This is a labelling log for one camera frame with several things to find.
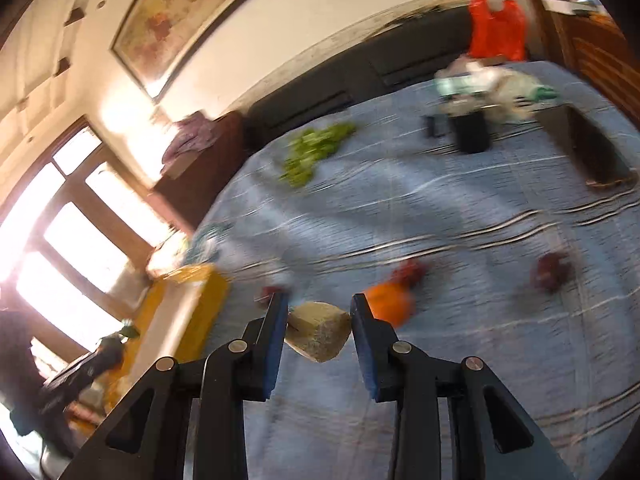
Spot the peeled sugarcane piece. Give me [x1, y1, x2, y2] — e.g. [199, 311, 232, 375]
[284, 301, 352, 364]

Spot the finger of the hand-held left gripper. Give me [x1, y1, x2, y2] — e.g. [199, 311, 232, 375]
[97, 338, 126, 362]

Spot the black box device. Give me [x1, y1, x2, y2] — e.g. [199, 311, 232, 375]
[445, 102, 493, 155]

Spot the framed wall painting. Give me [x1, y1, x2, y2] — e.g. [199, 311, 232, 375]
[109, 0, 301, 103]

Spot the small black block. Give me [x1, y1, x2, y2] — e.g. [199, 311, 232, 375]
[422, 114, 446, 140]

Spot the blue plaid blanket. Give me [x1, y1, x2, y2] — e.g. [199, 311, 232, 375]
[185, 60, 640, 480]

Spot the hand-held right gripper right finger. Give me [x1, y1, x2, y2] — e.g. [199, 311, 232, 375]
[349, 292, 576, 480]

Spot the wooden framed window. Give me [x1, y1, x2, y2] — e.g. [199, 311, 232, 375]
[0, 115, 191, 361]

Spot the white plastic bag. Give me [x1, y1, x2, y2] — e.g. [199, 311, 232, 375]
[434, 57, 558, 123]

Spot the brown armchair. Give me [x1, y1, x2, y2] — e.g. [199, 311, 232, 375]
[150, 111, 251, 233]

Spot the yellow cardboard box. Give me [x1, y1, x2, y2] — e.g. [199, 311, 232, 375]
[107, 262, 231, 411]

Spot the black padded headboard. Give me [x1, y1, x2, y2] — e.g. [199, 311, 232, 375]
[245, 0, 481, 156]

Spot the dark red plum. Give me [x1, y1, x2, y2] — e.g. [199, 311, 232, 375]
[531, 251, 573, 293]
[257, 285, 288, 306]
[391, 259, 430, 291]

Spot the green lettuce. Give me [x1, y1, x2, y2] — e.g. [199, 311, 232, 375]
[279, 122, 357, 190]

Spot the pink floral cloth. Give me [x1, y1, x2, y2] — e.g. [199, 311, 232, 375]
[161, 111, 221, 171]

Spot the wooden cabinet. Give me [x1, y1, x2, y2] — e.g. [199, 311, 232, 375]
[515, 0, 640, 126]

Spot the red plastic bag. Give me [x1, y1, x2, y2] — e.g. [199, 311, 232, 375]
[467, 0, 528, 63]

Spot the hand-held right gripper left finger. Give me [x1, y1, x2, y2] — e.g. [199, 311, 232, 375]
[60, 291, 291, 480]

